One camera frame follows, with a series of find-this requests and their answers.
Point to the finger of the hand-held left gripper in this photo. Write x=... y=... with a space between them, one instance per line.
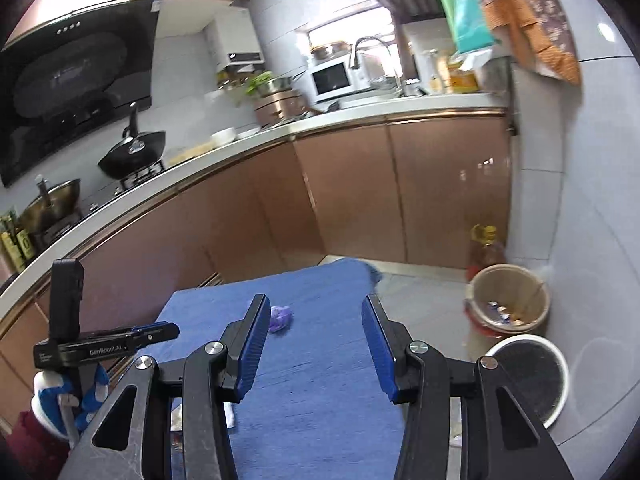
x=157 y=332

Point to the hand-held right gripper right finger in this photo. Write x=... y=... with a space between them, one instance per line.
x=380 y=352

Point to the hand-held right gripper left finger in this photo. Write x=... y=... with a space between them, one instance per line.
x=252 y=347

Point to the white bin with black liner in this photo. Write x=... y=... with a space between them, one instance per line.
x=530 y=375

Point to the person's left forearm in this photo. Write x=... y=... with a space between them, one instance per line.
x=35 y=452

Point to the person's left hand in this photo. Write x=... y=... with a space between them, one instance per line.
x=47 y=400

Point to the blue cloth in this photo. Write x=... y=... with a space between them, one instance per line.
x=320 y=410

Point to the steel pot with lid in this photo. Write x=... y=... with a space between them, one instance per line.
x=50 y=205

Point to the black gas stove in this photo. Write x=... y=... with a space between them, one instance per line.
x=102 y=197

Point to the bin with beige liner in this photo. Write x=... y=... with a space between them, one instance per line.
x=510 y=290

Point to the large cooking oil bottle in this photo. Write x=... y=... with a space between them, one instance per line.
x=486 y=250

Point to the black wok with lid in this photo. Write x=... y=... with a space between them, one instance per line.
x=132 y=152

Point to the copper base cabinets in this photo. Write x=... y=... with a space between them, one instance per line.
x=350 y=185

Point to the pale cutting board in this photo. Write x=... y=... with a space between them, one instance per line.
x=192 y=152

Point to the white bowl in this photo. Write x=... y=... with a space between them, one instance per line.
x=223 y=136

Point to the white plate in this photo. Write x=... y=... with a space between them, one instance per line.
x=247 y=133

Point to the black range hood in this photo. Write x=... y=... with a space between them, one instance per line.
x=75 y=85

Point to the copper cooking pot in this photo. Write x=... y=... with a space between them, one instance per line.
x=277 y=107

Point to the green vegetables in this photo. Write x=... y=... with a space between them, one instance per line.
x=257 y=82

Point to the white microwave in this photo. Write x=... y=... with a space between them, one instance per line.
x=332 y=79

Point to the clear bottle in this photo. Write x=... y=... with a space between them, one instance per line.
x=436 y=75

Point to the yellow bottle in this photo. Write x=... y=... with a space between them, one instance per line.
x=462 y=77

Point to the white water heater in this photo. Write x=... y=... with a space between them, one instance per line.
x=235 y=40

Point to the steel pots stack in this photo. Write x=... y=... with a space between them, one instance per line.
x=327 y=50

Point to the steel kitchen faucet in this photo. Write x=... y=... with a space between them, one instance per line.
x=370 y=42

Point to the green plastic bag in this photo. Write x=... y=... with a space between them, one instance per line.
x=470 y=15

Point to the orange checked towel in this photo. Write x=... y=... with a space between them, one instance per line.
x=530 y=25

